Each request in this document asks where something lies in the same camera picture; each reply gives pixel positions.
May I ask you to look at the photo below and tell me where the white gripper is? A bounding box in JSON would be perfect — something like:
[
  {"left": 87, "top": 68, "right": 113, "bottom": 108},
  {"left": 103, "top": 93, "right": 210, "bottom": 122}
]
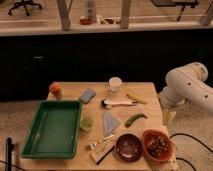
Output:
[{"left": 159, "top": 93, "right": 177, "bottom": 125}]

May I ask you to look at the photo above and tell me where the green pepper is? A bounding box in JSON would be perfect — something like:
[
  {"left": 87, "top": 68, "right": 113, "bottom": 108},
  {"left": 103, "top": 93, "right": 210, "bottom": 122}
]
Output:
[{"left": 125, "top": 113, "right": 147, "bottom": 128}]

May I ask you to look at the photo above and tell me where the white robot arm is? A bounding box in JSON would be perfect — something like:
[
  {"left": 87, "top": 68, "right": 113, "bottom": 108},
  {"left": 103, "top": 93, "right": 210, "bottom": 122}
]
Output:
[{"left": 158, "top": 62, "right": 213, "bottom": 126}]

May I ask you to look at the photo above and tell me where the small green cup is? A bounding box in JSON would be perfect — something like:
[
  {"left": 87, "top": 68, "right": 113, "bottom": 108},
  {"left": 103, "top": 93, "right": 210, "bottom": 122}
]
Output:
[{"left": 80, "top": 117, "right": 93, "bottom": 132}]

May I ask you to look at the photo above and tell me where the orange bowl with nuts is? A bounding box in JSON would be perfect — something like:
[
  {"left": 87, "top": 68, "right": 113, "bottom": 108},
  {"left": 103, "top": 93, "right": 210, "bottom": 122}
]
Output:
[{"left": 142, "top": 129, "right": 173, "bottom": 162}]

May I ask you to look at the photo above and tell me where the yellow banana toy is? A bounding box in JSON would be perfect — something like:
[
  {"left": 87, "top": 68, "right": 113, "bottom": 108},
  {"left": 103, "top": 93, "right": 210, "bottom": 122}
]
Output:
[{"left": 127, "top": 93, "right": 147, "bottom": 105}]

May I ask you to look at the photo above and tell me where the dark maroon bowl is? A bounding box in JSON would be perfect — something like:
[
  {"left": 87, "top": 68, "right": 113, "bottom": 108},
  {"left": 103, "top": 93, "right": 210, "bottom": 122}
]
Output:
[{"left": 115, "top": 134, "right": 143, "bottom": 162}]

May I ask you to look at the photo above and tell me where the grey triangular cloth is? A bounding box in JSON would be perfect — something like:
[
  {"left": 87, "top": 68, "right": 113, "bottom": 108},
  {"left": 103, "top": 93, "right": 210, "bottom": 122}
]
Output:
[{"left": 102, "top": 112, "right": 120, "bottom": 137}]

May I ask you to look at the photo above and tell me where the wooden block with black edge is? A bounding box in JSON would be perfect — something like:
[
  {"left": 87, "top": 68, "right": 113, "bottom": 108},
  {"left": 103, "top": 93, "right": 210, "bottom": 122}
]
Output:
[{"left": 90, "top": 140, "right": 114, "bottom": 165}]

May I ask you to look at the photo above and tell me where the blue sponge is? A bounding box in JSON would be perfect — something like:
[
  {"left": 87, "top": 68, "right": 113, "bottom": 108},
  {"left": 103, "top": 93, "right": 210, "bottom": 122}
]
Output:
[{"left": 79, "top": 89, "right": 96, "bottom": 104}]

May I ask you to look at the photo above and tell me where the silver fork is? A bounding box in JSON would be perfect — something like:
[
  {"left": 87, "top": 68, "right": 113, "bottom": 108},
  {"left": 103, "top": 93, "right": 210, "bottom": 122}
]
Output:
[{"left": 85, "top": 133, "right": 116, "bottom": 150}]

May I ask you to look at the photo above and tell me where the green plastic tray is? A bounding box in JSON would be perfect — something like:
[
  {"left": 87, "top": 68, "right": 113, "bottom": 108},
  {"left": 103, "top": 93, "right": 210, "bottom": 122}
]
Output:
[{"left": 21, "top": 100, "right": 82, "bottom": 159}]

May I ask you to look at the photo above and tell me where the red object on shelf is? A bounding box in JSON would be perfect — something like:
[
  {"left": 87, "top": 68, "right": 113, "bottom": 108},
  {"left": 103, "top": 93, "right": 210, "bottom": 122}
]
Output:
[{"left": 79, "top": 16, "right": 92, "bottom": 25}]

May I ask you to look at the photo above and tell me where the black office chair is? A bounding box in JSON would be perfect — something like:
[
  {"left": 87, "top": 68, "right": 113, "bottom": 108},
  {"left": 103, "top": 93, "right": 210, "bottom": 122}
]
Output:
[{"left": 8, "top": 0, "right": 43, "bottom": 16}]

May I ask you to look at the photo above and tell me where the black cable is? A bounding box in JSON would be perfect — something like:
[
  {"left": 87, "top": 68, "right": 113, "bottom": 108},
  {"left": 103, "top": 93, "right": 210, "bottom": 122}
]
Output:
[{"left": 169, "top": 132, "right": 213, "bottom": 171}]

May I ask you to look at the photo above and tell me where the white handled brush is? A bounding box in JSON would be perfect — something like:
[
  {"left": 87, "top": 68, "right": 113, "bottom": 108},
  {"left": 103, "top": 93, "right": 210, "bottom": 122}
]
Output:
[{"left": 101, "top": 99, "right": 137, "bottom": 109}]

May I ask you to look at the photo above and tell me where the black stand post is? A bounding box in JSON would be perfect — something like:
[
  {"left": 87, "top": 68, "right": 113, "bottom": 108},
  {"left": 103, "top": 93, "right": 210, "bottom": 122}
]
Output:
[{"left": 5, "top": 138, "right": 14, "bottom": 171}]

